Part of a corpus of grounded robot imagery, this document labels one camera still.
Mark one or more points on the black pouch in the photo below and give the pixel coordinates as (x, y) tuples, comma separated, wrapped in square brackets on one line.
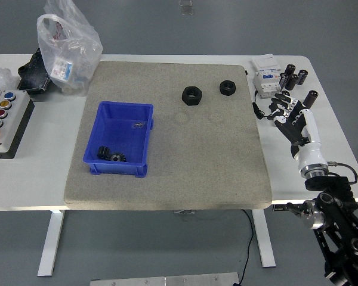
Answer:
[(32, 74)]

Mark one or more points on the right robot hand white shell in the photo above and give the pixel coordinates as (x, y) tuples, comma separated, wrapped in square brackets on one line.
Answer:
[(311, 152)]

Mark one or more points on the white and blue carton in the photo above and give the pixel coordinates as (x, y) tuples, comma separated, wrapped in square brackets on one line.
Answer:
[(61, 70)]

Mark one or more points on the clear plastic bag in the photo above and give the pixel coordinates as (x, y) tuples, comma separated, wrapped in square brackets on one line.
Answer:
[(77, 50)]

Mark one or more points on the white table leg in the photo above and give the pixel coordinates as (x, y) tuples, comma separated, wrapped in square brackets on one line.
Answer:
[(264, 238), (52, 238)]

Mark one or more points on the small black hex nut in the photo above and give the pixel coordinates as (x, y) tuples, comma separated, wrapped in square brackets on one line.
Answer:
[(222, 89)]

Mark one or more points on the blue plastic box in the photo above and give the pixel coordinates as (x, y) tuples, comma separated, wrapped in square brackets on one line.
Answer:
[(116, 134)]

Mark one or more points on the grey-brown mat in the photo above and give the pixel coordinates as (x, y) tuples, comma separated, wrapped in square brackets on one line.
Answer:
[(167, 184)]

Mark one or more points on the small black gear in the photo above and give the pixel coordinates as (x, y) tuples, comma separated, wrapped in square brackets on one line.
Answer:
[(103, 152)]

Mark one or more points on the grey floor fixture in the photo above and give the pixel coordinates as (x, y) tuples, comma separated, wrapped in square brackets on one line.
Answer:
[(187, 10)]

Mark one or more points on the white circuit breaker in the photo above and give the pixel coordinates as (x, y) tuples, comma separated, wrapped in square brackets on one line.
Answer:
[(265, 82)]

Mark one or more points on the grey under-table bracket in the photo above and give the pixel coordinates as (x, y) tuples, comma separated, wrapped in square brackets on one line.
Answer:
[(183, 212)]

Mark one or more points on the large black hex nut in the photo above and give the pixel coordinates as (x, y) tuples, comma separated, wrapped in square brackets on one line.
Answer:
[(185, 96)]

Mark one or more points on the large black gear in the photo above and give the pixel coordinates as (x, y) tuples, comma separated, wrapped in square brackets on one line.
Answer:
[(123, 158)]

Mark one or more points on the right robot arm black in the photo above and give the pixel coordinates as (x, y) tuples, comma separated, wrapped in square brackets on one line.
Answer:
[(328, 181)]

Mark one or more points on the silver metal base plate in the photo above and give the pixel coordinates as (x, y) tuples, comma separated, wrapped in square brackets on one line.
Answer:
[(167, 281)]

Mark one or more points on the black desk control panel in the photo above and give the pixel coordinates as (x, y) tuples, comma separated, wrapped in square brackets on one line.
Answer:
[(280, 207)]

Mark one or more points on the grey push-button control box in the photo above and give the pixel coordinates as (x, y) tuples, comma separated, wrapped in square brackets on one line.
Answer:
[(15, 128)]

